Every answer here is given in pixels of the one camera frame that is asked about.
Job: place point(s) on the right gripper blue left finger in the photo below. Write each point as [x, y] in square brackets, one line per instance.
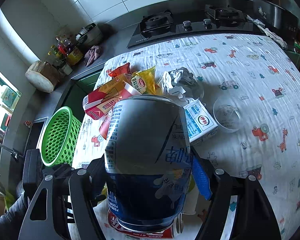
[85, 187]

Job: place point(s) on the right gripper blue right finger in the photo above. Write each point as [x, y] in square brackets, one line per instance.
[216, 188]

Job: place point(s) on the white blue milk carton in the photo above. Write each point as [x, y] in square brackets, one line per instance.
[200, 124]

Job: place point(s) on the blue white drink can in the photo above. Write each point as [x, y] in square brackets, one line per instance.
[148, 161]

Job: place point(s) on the clear plastic cup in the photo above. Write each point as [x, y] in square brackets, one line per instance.
[227, 114]

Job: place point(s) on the red yellow tea bottle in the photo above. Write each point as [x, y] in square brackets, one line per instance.
[100, 101]

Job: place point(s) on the grey white paper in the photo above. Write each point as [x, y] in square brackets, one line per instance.
[181, 86]

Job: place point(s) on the yellow snack bag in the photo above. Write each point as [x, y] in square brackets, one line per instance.
[144, 82]

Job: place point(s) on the red foil snack wrapper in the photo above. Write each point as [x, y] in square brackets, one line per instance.
[123, 69]

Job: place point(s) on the red instant noodle cup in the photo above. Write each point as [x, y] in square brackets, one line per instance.
[105, 125]

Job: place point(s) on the green plastic waste basket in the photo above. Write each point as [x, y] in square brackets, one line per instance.
[60, 138]

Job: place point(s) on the white cartoon print tablecloth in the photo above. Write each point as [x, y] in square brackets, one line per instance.
[253, 89]

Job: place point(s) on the green cabinet door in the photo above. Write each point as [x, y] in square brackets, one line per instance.
[78, 91]

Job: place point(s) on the round wooden chopping block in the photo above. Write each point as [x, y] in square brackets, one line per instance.
[43, 76]

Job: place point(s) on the small white label jar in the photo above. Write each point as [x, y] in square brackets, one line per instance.
[66, 69]

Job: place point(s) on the yellow label sauce bottle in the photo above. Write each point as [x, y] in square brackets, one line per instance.
[74, 55]

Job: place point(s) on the pink dish rag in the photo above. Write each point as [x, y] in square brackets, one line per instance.
[92, 55]

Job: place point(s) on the red cap sauce bottle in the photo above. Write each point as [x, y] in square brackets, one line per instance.
[61, 47]

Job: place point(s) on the steel cooking pot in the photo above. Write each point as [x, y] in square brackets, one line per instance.
[89, 35]

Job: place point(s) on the white cloth at stove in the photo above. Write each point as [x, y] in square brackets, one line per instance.
[268, 33]

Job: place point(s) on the black gas stove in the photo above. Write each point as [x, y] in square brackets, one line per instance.
[211, 20]

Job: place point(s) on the black rice cooker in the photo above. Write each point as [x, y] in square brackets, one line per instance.
[275, 15]

